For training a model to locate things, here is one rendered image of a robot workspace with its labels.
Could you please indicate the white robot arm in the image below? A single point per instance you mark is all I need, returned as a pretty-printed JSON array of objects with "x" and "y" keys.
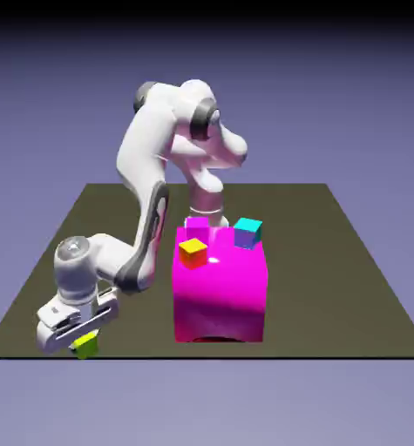
[{"x": 147, "y": 139}]

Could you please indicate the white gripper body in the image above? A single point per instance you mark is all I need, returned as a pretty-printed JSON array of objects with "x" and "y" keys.
[{"x": 103, "y": 313}]

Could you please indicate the large magenta box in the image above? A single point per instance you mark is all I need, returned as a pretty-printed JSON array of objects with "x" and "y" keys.
[{"x": 220, "y": 296}]

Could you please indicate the small magenta cube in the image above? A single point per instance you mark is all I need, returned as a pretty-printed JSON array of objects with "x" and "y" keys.
[{"x": 196, "y": 228}]

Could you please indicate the small lime cube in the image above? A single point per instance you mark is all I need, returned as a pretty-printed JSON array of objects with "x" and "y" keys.
[{"x": 87, "y": 346}]

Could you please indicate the small yellow cube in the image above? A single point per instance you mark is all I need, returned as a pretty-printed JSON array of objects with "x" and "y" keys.
[{"x": 192, "y": 252}]

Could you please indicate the small cyan cube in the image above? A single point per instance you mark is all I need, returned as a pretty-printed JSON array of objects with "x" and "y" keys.
[{"x": 246, "y": 233}]

